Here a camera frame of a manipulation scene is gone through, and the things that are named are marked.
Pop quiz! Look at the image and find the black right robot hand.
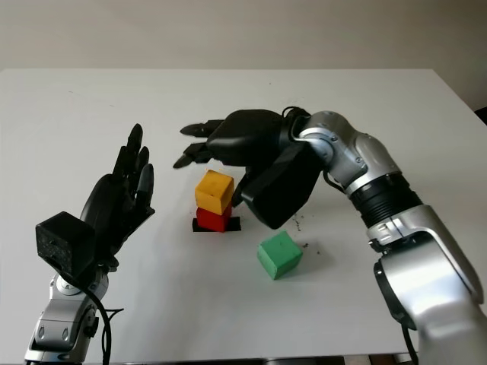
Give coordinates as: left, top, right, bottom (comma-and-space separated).
173, 109, 296, 208

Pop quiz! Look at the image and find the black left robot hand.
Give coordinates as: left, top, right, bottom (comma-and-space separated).
78, 123, 156, 264

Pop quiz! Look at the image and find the yellow wooden block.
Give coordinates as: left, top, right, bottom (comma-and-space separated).
194, 170, 234, 214

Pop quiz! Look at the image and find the red wooden block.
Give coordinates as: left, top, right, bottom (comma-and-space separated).
196, 207, 232, 232

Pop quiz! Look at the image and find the green wooden block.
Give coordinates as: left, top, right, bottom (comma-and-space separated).
256, 230, 304, 281

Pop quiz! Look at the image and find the black tape strip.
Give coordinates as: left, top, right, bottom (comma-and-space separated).
192, 217, 241, 233

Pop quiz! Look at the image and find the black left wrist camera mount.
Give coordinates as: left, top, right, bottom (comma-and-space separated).
35, 211, 96, 278

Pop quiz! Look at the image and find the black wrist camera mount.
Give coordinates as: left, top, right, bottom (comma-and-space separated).
35, 211, 96, 278
239, 142, 324, 230

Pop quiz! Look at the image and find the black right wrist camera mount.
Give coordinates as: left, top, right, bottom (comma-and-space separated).
239, 142, 324, 230

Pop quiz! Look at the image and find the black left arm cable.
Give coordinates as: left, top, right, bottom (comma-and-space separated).
62, 273, 125, 365

